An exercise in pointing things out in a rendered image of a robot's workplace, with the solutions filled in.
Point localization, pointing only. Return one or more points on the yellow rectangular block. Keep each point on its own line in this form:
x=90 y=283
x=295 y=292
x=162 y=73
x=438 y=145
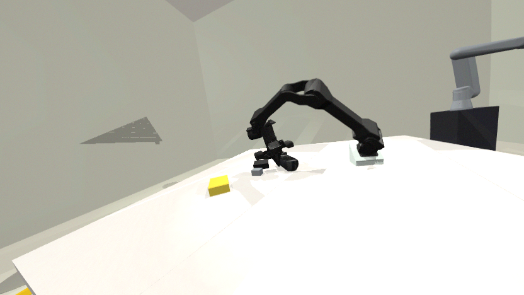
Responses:
x=218 y=185

